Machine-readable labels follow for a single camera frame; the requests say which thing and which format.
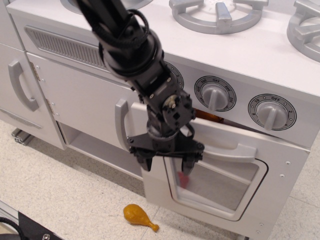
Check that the red white toy sushi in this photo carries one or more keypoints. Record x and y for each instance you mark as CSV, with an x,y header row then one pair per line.
x,y
183,180

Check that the yellow toy chicken drumstick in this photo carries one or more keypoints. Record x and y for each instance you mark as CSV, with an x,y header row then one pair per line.
x,y
135,215

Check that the grey stove knob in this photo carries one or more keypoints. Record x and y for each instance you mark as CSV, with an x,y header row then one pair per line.
x,y
272,112
177,74
215,93

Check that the grey right stove knob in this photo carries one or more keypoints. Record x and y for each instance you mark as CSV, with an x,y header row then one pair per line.
x,y
272,112

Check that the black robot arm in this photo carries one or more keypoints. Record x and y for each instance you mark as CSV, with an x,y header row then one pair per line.
x,y
132,52

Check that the silver sink basin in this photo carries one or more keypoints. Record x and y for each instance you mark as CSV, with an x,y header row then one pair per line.
x,y
128,4

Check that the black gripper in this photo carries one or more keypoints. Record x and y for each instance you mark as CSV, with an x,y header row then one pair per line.
x,y
146,146

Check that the silver stove burner right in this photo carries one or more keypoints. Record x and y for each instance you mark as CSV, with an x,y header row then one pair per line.
x,y
303,29

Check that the grey left stove knob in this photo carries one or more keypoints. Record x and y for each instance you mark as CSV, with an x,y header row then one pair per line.
x,y
177,74

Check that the silver oven door handle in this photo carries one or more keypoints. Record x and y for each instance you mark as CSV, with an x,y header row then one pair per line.
x,y
240,154

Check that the white oven door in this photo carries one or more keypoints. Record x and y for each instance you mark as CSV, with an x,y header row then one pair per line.
x,y
244,198

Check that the silver fridge door handle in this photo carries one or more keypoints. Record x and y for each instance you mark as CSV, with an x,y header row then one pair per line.
x,y
15,71

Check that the grey middle stove knob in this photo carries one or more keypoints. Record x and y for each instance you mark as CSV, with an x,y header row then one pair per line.
x,y
215,93

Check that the silver vent grille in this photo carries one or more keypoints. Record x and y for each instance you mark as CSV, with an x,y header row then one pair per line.
x,y
66,47

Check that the silver stove burner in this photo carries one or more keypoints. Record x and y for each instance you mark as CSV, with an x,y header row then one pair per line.
x,y
303,29
217,17

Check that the silver cabinet door handle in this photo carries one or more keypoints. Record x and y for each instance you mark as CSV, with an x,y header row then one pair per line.
x,y
121,110

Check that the silver stove burner centre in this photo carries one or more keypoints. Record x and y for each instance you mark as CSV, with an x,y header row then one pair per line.
x,y
217,17

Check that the orange transparent cup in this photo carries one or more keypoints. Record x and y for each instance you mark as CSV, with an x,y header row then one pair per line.
x,y
208,116

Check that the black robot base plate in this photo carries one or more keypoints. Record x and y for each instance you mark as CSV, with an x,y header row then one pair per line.
x,y
35,231

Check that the aluminium frame rail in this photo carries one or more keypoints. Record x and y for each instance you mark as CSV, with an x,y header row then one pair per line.
x,y
21,137

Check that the white toy kitchen unit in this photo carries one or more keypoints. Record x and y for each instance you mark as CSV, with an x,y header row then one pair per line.
x,y
256,61

